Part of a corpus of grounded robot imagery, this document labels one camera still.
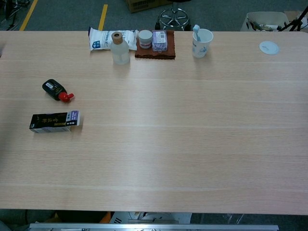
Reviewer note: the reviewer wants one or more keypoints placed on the black box with gold lettering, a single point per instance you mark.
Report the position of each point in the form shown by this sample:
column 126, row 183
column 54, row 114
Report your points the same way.
column 51, row 121

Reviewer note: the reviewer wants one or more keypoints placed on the black bottle red cap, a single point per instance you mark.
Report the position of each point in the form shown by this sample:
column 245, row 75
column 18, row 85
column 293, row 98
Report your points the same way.
column 54, row 89

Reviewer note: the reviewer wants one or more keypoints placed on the white robot base chassis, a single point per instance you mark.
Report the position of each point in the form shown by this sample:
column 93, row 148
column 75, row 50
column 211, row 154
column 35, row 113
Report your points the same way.
column 154, row 217

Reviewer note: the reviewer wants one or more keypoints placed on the frosted glass bottle cork cap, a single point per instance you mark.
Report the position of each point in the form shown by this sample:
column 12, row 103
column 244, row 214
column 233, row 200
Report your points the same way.
column 120, row 53

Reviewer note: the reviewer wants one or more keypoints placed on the brown cloth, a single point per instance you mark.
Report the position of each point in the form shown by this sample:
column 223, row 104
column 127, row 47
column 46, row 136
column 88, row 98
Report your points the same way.
column 156, row 55

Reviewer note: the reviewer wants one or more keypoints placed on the purple clear plastic box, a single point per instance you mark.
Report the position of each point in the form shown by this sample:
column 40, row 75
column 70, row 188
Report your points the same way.
column 159, row 41

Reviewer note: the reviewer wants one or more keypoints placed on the white jar grey lid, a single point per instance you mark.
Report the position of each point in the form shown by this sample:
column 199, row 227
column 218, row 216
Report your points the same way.
column 145, row 38

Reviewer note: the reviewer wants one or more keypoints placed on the white paper cup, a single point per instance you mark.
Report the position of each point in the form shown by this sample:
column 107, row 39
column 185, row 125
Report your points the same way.
column 201, row 49

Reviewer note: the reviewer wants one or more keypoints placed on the white salt bag blue logo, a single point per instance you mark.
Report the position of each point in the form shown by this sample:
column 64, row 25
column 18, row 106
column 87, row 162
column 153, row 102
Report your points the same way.
column 101, row 41

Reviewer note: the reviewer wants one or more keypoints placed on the blue toothbrush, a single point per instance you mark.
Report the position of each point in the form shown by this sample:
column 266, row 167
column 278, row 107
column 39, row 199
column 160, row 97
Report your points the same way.
column 196, row 30

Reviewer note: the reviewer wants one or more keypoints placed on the chrome stool base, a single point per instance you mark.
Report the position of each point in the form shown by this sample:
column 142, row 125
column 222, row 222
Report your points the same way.
column 173, row 18

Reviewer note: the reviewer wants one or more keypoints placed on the cardboard box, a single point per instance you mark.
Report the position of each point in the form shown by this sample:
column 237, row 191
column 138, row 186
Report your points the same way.
column 144, row 5

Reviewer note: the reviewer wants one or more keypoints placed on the white round lid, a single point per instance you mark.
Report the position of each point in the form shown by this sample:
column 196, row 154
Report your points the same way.
column 269, row 47

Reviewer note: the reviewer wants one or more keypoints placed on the white bin with clutter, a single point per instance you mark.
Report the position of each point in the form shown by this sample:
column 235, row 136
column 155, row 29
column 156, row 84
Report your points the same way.
column 264, row 18

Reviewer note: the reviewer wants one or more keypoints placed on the black tripod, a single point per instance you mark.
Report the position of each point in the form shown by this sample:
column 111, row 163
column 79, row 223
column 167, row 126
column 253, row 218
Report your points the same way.
column 297, row 21

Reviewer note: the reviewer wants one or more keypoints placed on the black metal stand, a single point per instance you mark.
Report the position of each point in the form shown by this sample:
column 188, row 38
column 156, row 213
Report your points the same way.
column 9, row 9

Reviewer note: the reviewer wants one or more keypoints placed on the aluminium rail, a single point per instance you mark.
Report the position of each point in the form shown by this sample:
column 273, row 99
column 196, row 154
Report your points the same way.
column 154, row 227

